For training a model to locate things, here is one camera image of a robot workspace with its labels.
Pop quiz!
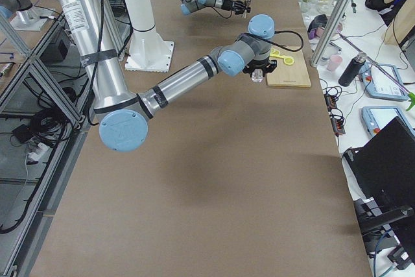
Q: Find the blue teach pendant far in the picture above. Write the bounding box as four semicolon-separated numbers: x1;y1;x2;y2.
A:
359;62;409;101

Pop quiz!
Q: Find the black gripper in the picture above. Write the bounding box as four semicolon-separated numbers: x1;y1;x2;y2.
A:
243;57;278;76
223;0;243;15

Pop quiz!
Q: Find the pink plastic cup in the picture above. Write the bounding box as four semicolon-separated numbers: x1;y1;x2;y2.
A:
327;54;343;71

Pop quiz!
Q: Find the white camera mast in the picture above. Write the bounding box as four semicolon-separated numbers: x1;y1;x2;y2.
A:
124;0;174;73

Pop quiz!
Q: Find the blue teach pendant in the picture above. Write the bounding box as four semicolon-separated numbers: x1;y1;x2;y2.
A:
361;106;413;137
359;62;409;101

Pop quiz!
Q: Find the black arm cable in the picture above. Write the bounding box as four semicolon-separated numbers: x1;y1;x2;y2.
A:
246;30;305;53
181;0;241;19

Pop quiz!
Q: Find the black cloth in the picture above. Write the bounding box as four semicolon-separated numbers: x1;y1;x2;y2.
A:
307;14;328;32

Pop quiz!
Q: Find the small clear glass cup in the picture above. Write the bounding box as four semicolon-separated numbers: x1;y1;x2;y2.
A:
250;69;264;83

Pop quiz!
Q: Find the steel jigger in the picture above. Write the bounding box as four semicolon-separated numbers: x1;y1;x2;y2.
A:
243;0;252;18

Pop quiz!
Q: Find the lemon slice on knife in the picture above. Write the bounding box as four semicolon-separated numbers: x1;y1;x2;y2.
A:
283;56;294;66

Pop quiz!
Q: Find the black water bottle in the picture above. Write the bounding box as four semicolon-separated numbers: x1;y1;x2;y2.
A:
338;52;367;87

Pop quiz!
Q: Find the aluminium frame post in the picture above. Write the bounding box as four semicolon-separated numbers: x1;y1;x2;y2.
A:
310;0;350;67

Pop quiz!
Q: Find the black laptop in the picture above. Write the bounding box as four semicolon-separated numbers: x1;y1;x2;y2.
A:
343;117;414;209

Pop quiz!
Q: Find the metal rod green tip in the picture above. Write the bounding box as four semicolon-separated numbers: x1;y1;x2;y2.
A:
338;33;415;111

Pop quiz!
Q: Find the blue teach pendant near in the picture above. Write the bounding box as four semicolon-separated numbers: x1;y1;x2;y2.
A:
361;106;413;137

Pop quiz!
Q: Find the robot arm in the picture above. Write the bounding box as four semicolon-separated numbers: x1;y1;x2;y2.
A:
57;0;276;152
180;0;252;19

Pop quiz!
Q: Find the wooden cutting board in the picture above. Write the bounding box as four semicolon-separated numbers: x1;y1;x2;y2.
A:
266;46;311;88

